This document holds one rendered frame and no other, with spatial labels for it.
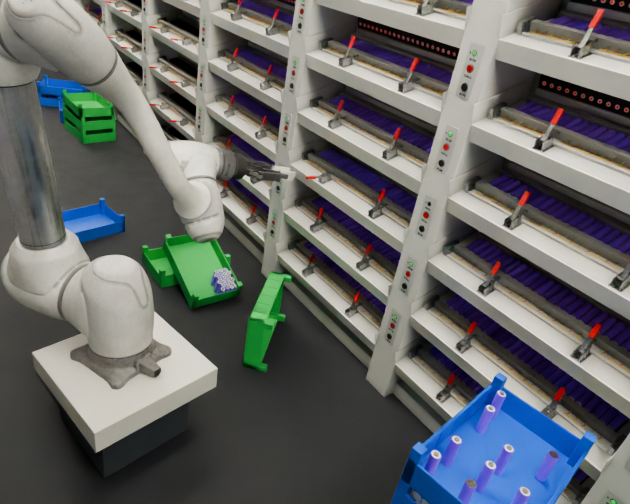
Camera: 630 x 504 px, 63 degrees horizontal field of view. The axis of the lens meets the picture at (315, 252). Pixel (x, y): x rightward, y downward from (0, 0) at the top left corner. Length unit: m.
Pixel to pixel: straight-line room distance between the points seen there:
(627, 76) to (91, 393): 1.30
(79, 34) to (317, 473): 1.19
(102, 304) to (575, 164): 1.06
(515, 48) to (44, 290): 1.19
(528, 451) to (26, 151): 1.15
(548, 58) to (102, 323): 1.12
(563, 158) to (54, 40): 1.00
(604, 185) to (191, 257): 1.51
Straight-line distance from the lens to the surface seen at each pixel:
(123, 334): 1.29
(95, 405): 1.32
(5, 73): 1.15
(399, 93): 1.48
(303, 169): 1.87
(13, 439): 1.65
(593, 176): 1.18
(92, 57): 1.06
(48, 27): 1.01
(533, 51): 1.25
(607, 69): 1.17
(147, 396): 1.32
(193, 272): 2.09
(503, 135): 1.29
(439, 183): 1.40
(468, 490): 0.92
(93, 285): 1.26
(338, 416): 1.68
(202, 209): 1.35
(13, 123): 1.20
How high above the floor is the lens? 1.23
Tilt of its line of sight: 30 degrees down
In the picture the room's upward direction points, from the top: 11 degrees clockwise
